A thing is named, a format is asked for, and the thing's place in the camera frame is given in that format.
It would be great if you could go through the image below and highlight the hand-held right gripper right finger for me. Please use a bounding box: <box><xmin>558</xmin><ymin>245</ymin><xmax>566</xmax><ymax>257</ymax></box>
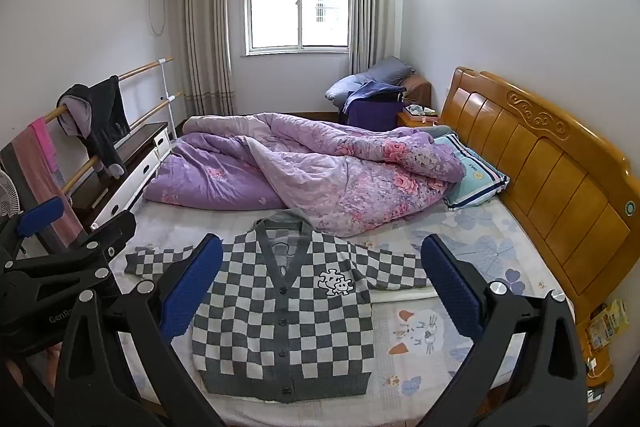
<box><xmin>420</xmin><ymin>234</ymin><xmax>588</xmax><ymax>427</ymax></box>

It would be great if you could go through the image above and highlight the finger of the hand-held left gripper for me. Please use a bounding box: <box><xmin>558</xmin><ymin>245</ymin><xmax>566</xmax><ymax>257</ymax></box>
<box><xmin>0</xmin><ymin>196</ymin><xmax>66</xmax><ymax>264</ymax></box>
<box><xmin>0</xmin><ymin>210</ymin><xmax>137</xmax><ymax>303</ymax></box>

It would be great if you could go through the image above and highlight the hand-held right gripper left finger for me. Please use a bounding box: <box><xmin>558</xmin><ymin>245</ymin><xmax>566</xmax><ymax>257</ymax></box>
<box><xmin>52</xmin><ymin>233</ymin><xmax>224</xmax><ymax>427</ymax></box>

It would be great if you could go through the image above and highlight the grey white checkered cardigan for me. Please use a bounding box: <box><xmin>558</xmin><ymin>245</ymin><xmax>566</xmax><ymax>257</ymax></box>
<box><xmin>124</xmin><ymin>211</ymin><xmax>436</xmax><ymax>404</ymax></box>

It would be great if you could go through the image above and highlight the grey pink striped towel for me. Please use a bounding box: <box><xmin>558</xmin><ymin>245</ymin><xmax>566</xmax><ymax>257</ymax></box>
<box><xmin>0</xmin><ymin>127</ymin><xmax>86</xmax><ymax>253</ymax></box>

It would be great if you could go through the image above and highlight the white electric fan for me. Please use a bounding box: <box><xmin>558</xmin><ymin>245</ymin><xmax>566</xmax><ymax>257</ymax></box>
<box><xmin>0</xmin><ymin>169</ymin><xmax>23</xmax><ymax>220</ymax></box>

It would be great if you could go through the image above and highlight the white dresser with dark top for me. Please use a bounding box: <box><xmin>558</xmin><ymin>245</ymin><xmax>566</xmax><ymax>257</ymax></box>
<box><xmin>75</xmin><ymin>123</ymin><xmax>173</xmax><ymax>233</ymax></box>

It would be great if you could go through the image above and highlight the leaf printed bed sheet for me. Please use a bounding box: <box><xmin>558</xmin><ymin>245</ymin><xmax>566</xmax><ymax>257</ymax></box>
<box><xmin>90</xmin><ymin>194</ymin><xmax>576</xmax><ymax>427</ymax></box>

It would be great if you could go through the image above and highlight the bright pink cloth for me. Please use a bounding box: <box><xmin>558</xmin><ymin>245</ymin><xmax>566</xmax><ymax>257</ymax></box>
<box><xmin>27</xmin><ymin>117</ymin><xmax>66</xmax><ymax>188</ymax></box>

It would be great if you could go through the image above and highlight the black hooded jacket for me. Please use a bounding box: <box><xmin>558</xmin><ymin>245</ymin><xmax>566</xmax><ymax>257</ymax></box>
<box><xmin>56</xmin><ymin>75</ymin><xmax>132</xmax><ymax>180</ymax></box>

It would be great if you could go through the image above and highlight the blue striped pillow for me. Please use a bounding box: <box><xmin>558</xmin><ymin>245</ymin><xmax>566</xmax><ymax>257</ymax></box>
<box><xmin>432</xmin><ymin>133</ymin><xmax>511</xmax><ymax>211</ymax></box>

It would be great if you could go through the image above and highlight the wooden bed headboard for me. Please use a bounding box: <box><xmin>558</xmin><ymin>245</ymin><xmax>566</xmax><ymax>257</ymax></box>
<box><xmin>440</xmin><ymin>67</ymin><xmax>633</xmax><ymax>323</ymax></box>

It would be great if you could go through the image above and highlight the yellow packet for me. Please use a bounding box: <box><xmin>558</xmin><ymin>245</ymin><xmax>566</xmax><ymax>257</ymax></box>
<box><xmin>587</xmin><ymin>298</ymin><xmax>630</xmax><ymax>348</ymax></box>

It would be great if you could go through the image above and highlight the wooden barre rack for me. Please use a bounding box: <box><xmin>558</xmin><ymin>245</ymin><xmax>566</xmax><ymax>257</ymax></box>
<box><xmin>42</xmin><ymin>56</ymin><xmax>183</xmax><ymax>202</ymax></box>

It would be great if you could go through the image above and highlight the wooden nightstand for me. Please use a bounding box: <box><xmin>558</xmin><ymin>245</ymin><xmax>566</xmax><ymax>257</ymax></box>
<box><xmin>397</xmin><ymin>104</ymin><xmax>441</xmax><ymax>128</ymax></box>

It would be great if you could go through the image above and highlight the purple floral quilt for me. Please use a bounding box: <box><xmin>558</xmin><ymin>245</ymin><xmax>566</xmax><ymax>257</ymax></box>
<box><xmin>142</xmin><ymin>112</ymin><xmax>468</xmax><ymax>238</ymax></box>

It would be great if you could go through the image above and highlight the dark purple cloth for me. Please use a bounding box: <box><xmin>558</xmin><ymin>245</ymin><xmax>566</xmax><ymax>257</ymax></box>
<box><xmin>342</xmin><ymin>81</ymin><xmax>408</xmax><ymax>130</ymax></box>

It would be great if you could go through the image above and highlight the brown armchair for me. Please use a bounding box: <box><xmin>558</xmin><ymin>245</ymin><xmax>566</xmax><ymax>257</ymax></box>
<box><xmin>402</xmin><ymin>74</ymin><xmax>433</xmax><ymax>112</ymax></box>

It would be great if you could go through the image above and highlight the grey striped curtain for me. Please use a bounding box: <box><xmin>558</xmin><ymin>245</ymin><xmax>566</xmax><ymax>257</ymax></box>
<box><xmin>176</xmin><ymin>0</ymin><xmax>236</xmax><ymax>118</ymax></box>
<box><xmin>347</xmin><ymin>0</ymin><xmax>401</xmax><ymax>75</ymax></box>

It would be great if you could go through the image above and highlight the grey blue pillow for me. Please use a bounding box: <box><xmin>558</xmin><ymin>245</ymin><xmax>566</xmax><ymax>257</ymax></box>
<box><xmin>352</xmin><ymin>57</ymin><xmax>416</xmax><ymax>88</ymax></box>
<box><xmin>325</xmin><ymin>74</ymin><xmax>372</xmax><ymax>108</ymax></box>

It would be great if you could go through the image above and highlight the white framed window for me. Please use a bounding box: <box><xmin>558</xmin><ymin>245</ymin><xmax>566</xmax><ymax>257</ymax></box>
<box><xmin>243</xmin><ymin>0</ymin><xmax>353</xmax><ymax>55</ymax></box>

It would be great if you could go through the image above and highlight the air conditioner power cord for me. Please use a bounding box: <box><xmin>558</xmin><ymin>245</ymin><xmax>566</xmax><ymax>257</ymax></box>
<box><xmin>145</xmin><ymin>0</ymin><xmax>168</xmax><ymax>38</ymax></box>

